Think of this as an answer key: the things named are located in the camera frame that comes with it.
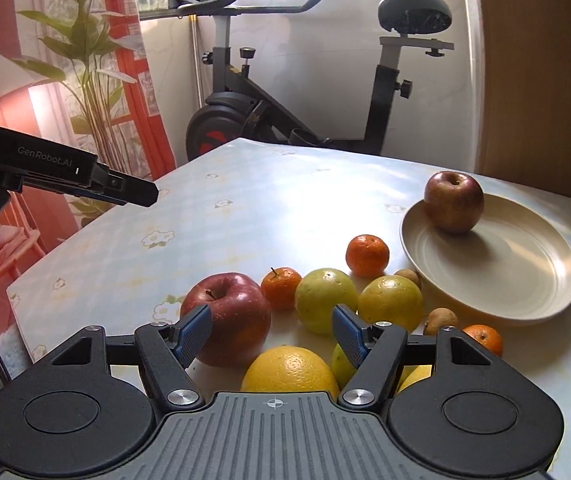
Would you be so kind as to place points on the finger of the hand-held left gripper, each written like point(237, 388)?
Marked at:
point(133, 190)

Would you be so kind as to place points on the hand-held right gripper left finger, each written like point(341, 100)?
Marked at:
point(193, 334)

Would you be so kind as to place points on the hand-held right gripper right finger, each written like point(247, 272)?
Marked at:
point(349, 334)

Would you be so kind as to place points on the cream round plate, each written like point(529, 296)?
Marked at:
point(515, 270)

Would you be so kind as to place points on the yellow-green round fruit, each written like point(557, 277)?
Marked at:
point(323, 297)
point(339, 367)

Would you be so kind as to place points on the large shiny red apple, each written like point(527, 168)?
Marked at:
point(238, 310)

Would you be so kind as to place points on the yellow round fruit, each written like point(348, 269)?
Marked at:
point(390, 302)
point(415, 377)

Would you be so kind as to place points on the large yellow orange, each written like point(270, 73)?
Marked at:
point(288, 372)

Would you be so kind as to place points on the red and white curtain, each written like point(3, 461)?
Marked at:
point(140, 110)

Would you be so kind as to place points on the small tangerine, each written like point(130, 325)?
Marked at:
point(368, 255)
point(485, 339)
point(281, 289)

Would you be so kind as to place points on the brown kiwi behind lemon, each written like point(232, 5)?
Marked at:
point(409, 277)

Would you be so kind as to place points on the brown kiwi near plate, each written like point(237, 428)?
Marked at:
point(439, 320)

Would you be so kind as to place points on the orange plastic stool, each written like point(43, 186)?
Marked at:
point(12, 255)

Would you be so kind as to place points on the tall green potted plant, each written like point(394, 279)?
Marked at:
point(85, 40)

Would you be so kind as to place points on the black exercise bike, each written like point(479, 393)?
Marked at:
point(245, 105)

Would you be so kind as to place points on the floral pale tablecloth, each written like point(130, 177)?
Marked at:
point(275, 200)

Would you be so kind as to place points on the metal pole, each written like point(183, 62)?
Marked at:
point(198, 60)

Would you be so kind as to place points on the small dull red apple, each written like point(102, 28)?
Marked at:
point(453, 202)

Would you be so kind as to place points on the wooden door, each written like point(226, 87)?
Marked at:
point(545, 70)

